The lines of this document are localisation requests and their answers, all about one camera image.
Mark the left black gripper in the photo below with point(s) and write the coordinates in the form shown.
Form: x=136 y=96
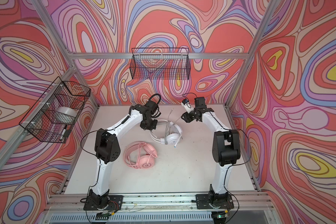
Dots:
x=154 y=127

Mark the black wire basket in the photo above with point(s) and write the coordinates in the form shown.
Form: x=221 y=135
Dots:
x=156 y=63
x=42 y=125

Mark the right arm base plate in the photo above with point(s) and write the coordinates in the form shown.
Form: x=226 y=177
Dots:
x=214 y=201

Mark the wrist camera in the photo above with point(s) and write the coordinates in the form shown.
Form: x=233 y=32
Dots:
x=187 y=106
x=153 y=109

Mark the white headphones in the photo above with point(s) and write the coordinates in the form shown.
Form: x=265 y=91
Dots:
x=172 y=136

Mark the back black wire basket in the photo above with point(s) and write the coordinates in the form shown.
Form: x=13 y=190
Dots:
x=156 y=63

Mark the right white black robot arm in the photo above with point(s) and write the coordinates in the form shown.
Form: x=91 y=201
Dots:
x=225 y=151

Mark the marker pen in basket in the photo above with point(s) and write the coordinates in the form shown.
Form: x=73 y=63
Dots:
x=63 y=133

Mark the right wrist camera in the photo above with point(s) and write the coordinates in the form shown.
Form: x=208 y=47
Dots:
x=187 y=106

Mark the pink cat-ear headphones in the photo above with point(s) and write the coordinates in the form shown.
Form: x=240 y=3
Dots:
x=146 y=155

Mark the white tape roll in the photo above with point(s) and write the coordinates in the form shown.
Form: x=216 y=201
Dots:
x=65 y=115

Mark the aluminium front rail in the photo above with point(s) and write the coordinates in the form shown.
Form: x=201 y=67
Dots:
x=243 y=200

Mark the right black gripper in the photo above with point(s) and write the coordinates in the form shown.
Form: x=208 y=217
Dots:
x=187 y=117

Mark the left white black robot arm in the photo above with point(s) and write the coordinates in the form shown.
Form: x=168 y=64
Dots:
x=107 y=148

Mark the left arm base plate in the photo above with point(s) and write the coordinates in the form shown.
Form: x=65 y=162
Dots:
x=108 y=203

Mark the left black wire basket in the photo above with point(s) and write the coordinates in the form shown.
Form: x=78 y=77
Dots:
x=42 y=125

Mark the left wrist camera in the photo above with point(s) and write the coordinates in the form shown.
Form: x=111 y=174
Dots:
x=153 y=109

